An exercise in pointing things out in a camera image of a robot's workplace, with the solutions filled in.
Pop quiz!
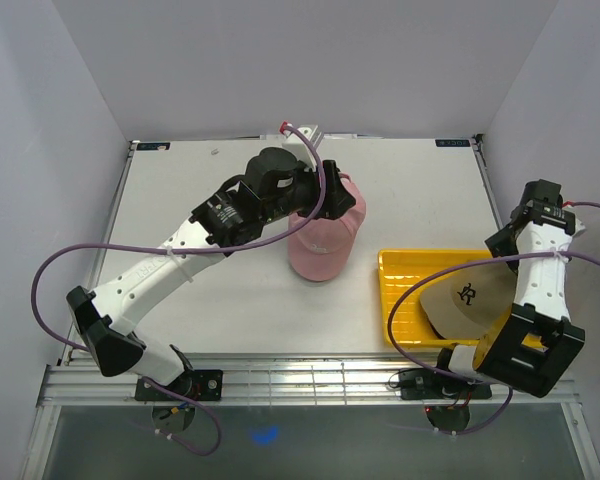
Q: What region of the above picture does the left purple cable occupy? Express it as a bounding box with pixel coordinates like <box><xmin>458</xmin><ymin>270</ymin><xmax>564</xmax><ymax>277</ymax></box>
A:
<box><xmin>30</xmin><ymin>127</ymin><xmax>327</xmax><ymax>457</ymax></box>

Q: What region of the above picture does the aluminium frame rail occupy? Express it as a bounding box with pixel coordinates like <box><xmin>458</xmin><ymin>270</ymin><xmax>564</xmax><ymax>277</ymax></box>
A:
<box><xmin>37</xmin><ymin>352</ymin><xmax>581</xmax><ymax>409</ymax></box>

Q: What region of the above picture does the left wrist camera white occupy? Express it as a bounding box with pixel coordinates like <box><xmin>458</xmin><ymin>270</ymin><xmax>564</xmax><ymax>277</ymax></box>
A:
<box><xmin>279</xmin><ymin>122</ymin><xmax>324</xmax><ymax>171</ymax></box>

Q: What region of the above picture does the pink baseball cap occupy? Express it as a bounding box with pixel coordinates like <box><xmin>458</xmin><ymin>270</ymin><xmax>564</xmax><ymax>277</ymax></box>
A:
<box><xmin>288</xmin><ymin>173</ymin><xmax>367</xmax><ymax>282</ymax></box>

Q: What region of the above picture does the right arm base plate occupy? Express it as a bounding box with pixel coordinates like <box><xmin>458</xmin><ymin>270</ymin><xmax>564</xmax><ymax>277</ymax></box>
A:
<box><xmin>387</xmin><ymin>368</ymin><xmax>492</xmax><ymax>400</ymax></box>

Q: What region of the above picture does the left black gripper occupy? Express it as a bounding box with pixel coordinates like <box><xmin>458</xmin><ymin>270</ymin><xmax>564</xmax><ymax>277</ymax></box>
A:
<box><xmin>261</xmin><ymin>160</ymin><xmax>356</xmax><ymax>225</ymax></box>

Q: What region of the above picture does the right blue corner label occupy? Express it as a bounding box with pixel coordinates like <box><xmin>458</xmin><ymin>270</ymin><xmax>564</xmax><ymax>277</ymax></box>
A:
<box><xmin>435</xmin><ymin>139</ymin><xmax>471</xmax><ymax>148</ymax></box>

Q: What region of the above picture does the beige baseball cap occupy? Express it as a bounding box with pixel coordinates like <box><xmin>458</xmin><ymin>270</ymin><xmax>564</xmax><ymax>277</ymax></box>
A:
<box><xmin>419</xmin><ymin>263</ymin><xmax>517</xmax><ymax>340</ymax></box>

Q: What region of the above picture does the blue corner label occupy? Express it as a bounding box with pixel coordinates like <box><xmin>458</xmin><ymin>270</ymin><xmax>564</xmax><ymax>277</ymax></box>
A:
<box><xmin>135</xmin><ymin>142</ymin><xmax>171</xmax><ymax>151</ymax></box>
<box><xmin>435</xmin><ymin>139</ymin><xmax>471</xmax><ymax>148</ymax></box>

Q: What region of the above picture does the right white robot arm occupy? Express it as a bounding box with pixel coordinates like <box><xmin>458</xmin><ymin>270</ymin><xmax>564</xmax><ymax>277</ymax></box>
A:
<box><xmin>420</xmin><ymin>180</ymin><xmax>585</xmax><ymax>398</ymax></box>

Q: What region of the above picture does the yellow plastic tray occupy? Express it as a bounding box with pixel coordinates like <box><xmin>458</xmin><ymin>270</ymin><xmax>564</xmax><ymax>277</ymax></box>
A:
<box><xmin>377</xmin><ymin>248</ymin><xmax>551</xmax><ymax>351</ymax></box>

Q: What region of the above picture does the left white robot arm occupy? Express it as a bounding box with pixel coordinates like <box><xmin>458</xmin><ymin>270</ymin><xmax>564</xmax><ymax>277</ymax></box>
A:
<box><xmin>66</xmin><ymin>147</ymin><xmax>362</xmax><ymax>400</ymax></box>

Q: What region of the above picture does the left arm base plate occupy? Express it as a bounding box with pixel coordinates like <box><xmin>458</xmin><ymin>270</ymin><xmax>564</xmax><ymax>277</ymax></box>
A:
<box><xmin>134</xmin><ymin>369</ymin><xmax>224</xmax><ymax>402</ymax></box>

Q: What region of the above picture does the left blue corner label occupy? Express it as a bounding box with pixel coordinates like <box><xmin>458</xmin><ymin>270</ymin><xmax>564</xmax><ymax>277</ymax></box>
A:
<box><xmin>135</xmin><ymin>142</ymin><xmax>171</xmax><ymax>151</ymax></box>

